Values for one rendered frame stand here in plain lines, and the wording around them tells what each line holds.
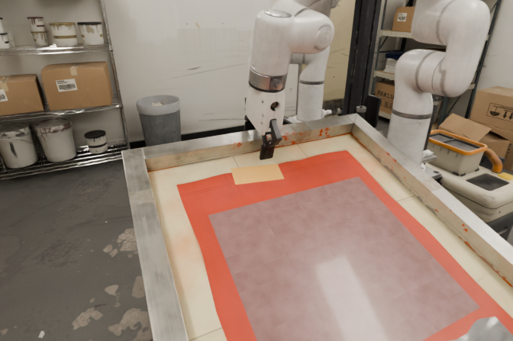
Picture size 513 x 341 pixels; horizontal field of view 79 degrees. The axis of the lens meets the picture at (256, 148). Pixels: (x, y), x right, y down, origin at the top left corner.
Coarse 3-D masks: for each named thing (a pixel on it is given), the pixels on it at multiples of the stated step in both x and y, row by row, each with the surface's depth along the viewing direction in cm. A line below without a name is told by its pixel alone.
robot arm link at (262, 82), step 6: (252, 72) 60; (252, 78) 60; (258, 78) 59; (264, 78) 59; (270, 78) 58; (276, 78) 59; (282, 78) 59; (252, 84) 61; (258, 84) 60; (264, 84) 59; (270, 84) 59; (276, 84) 58; (282, 84) 61
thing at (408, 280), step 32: (320, 160) 71; (352, 160) 73; (320, 192) 63; (352, 192) 64; (384, 192) 65; (320, 224) 57; (352, 224) 58; (384, 224) 59; (416, 224) 60; (352, 256) 52; (384, 256) 53; (416, 256) 54; (448, 256) 55; (384, 288) 48; (416, 288) 49; (448, 288) 50; (480, 288) 50; (384, 320) 45; (416, 320) 45; (448, 320) 46; (512, 320) 47
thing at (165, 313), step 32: (288, 128) 74; (320, 128) 75; (352, 128) 80; (128, 160) 59; (160, 160) 62; (192, 160) 65; (384, 160) 72; (128, 192) 53; (416, 192) 65; (448, 192) 62; (448, 224) 60; (480, 224) 57; (160, 256) 44; (480, 256) 55; (512, 256) 52; (160, 288) 41; (160, 320) 38
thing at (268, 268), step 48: (192, 192) 59; (240, 192) 61; (288, 192) 62; (240, 240) 52; (288, 240) 53; (240, 288) 46; (288, 288) 47; (336, 288) 48; (240, 336) 41; (288, 336) 41; (336, 336) 42; (384, 336) 43
